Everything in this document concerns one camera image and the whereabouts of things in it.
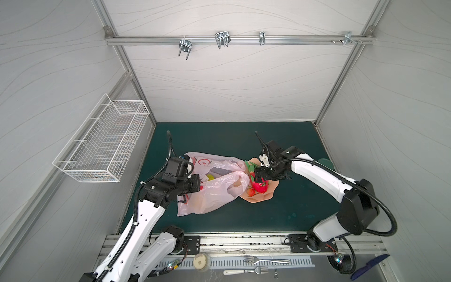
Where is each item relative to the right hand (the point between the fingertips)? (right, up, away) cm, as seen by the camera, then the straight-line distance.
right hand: (266, 174), depth 83 cm
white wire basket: (-69, +13, -15) cm, 72 cm away
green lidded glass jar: (+34, +4, +7) cm, 35 cm away
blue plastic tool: (+38, -34, -14) cm, 53 cm away
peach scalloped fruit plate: (-3, -12, +1) cm, 12 cm away
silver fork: (-7, -31, -14) cm, 35 cm away
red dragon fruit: (-2, -6, -1) cm, 6 cm away
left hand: (-29, 0, -10) cm, 31 cm away
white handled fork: (-6, -36, -14) cm, 39 cm away
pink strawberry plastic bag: (-20, 0, -13) cm, 24 cm away
